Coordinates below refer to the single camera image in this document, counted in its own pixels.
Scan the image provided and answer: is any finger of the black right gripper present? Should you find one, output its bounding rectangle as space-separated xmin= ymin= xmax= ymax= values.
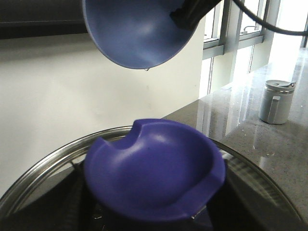
xmin=170 ymin=0 xmax=221 ymax=30

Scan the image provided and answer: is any black cable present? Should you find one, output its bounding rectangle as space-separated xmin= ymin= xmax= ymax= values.
xmin=232 ymin=0 xmax=308 ymax=36

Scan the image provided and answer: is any grey lidded canister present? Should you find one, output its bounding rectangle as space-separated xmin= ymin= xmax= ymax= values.
xmin=258 ymin=80 xmax=295 ymax=125

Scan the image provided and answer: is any blue bowl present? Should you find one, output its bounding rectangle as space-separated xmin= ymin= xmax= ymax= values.
xmin=82 ymin=0 xmax=194 ymax=69

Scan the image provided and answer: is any window frame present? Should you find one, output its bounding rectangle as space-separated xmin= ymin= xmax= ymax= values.
xmin=202 ymin=0 xmax=282 ymax=61

